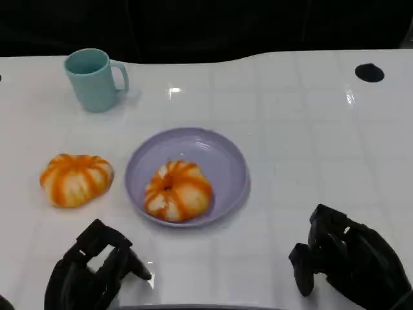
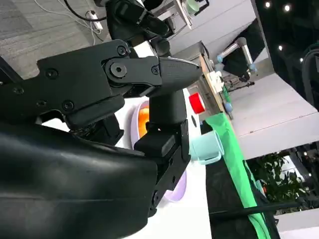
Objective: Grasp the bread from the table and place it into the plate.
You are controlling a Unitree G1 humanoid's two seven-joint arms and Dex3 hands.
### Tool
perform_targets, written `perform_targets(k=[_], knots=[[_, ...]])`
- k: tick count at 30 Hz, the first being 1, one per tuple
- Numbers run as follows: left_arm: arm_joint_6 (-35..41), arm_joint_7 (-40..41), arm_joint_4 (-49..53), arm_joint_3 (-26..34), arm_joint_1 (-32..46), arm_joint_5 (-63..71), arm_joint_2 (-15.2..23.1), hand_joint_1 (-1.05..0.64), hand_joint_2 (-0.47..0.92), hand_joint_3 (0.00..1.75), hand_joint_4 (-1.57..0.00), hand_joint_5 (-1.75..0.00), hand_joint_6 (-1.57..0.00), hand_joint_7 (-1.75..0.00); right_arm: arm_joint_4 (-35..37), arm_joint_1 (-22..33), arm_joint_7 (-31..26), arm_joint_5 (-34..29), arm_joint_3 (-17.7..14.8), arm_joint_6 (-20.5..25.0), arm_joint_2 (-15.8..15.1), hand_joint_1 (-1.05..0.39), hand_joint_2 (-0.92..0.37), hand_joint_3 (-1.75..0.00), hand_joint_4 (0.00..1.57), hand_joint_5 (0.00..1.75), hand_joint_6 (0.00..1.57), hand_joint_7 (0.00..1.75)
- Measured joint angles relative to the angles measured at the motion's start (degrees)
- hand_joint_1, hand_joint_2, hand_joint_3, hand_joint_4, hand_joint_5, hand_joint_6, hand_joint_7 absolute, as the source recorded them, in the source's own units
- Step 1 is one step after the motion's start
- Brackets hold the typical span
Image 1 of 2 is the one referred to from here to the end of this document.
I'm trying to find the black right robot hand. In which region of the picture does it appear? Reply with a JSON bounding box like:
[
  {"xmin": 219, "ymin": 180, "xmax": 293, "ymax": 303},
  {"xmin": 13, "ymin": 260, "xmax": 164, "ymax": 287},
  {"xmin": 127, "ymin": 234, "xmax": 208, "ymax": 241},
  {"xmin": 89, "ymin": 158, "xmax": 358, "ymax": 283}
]
[{"xmin": 288, "ymin": 203, "xmax": 413, "ymax": 310}]

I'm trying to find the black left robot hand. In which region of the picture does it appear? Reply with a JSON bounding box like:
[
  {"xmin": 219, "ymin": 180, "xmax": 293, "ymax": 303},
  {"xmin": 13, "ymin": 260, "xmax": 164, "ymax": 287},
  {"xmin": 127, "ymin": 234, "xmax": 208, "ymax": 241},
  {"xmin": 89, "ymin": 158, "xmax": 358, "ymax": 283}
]
[{"xmin": 43, "ymin": 218, "xmax": 153, "ymax": 310}]

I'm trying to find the orange and white bread roll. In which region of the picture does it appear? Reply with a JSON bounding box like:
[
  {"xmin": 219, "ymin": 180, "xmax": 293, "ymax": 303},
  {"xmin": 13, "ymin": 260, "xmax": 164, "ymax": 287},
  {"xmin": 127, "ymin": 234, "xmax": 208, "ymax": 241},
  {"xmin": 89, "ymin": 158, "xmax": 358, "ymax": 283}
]
[
  {"xmin": 143, "ymin": 160, "xmax": 214, "ymax": 223},
  {"xmin": 39, "ymin": 153, "xmax": 115, "ymax": 209}
]

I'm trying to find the lilac plate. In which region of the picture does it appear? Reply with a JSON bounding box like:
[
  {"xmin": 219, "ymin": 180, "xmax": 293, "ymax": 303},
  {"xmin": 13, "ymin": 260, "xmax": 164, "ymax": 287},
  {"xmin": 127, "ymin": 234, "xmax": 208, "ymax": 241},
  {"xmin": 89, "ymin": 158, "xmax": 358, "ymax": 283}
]
[{"xmin": 124, "ymin": 127, "xmax": 252, "ymax": 229}]

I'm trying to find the pale green mug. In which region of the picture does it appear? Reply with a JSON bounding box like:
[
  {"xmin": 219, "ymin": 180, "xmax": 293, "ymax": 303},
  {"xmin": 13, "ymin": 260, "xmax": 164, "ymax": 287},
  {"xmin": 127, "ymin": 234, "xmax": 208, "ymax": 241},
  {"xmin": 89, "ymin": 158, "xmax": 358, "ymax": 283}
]
[{"xmin": 63, "ymin": 48, "xmax": 130, "ymax": 114}]

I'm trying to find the black backdrop curtain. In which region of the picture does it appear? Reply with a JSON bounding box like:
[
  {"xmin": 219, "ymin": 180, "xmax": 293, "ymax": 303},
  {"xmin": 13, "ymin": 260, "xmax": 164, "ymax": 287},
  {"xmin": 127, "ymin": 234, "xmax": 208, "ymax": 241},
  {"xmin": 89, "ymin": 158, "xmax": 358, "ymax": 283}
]
[{"xmin": 0, "ymin": 0, "xmax": 413, "ymax": 65}]

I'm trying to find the black table cable grommet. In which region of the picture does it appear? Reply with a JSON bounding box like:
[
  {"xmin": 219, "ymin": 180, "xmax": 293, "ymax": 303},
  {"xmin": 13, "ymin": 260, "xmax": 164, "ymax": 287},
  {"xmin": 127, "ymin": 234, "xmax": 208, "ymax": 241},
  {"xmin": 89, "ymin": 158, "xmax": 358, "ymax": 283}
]
[{"xmin": 354, "ymin": 63, "xmax": 386, "ymax": 83}]

